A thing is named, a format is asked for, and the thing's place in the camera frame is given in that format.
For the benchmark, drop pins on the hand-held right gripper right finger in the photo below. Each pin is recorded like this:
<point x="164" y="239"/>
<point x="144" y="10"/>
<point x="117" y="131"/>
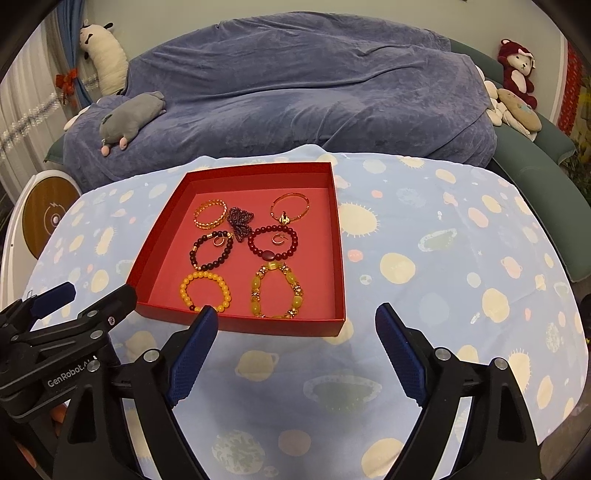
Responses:
<point x="399" y="350"/>

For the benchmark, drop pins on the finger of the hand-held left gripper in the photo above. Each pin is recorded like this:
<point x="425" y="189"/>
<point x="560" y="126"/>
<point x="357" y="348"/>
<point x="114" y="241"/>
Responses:
<point x="115" y="304"/>
<point x="57" y="294"/>

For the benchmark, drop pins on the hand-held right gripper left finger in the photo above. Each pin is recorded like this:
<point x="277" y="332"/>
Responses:
<point x="194" y="355"/>

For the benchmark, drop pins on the red cardboard box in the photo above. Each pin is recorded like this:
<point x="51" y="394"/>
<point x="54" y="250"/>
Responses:
<point x="277" y="325"/>

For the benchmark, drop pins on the gold hoop earring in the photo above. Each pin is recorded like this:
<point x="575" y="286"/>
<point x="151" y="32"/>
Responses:
<point x="219" y="242"/>
<point x="277" y="240"/>

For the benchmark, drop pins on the purple beaded bow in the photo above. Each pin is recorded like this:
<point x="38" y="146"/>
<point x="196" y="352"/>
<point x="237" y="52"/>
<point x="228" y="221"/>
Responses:
<point x="240" y="224"/>

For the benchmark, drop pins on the person's left hand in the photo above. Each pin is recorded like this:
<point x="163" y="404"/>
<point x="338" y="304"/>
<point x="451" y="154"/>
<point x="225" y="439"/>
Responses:
<point x="60" y="414"/>

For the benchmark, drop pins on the white round wood-top device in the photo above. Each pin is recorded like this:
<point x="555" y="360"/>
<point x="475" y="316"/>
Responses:
<point x="46" y="217"/>

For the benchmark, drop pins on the rose gold bangle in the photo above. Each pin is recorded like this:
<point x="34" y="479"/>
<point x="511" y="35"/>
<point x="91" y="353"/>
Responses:
<point x="306" y="206"/>

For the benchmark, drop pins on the white sheer curtain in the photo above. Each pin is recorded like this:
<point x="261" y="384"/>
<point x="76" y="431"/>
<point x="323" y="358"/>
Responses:
<point x="23" y="115"/>

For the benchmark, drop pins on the grey plush toy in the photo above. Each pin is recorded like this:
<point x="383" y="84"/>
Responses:
<point x="134" y="115"/>

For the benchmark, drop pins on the red curtain tie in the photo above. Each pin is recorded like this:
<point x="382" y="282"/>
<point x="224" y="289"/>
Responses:
<point x="67" y="82"/>

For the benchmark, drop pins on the blue blanket covered sofa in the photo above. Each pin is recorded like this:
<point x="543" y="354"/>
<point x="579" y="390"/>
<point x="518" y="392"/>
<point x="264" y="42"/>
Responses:
<point x="531" y="166"/>

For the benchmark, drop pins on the white plush toy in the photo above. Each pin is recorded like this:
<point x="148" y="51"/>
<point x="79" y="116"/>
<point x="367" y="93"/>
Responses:
<point x="111" y="60"/>

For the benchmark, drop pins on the blue curtain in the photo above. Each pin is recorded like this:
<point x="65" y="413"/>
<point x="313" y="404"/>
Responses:
<point x="76" y="46"/>

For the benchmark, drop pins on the yellow flowers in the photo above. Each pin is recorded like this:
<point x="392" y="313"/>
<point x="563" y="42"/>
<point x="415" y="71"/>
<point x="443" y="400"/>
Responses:
<point x="582" y="152"/>

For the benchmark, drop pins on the beige round plush cushion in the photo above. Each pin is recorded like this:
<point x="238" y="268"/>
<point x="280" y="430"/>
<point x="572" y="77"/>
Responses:
<point x="519" y="108"/>

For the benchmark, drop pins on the blue velvet blanket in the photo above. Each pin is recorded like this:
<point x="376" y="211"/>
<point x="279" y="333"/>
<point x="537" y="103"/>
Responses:
<point x="300" y="92"/>

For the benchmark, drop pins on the red monkey plush toy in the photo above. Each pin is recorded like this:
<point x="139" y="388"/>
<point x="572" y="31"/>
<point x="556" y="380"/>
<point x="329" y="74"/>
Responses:
<point x="510" y="74"/>

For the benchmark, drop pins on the red hanging decoration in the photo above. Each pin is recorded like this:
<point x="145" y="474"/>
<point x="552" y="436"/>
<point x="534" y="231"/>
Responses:
<point x="570" y="92"/>

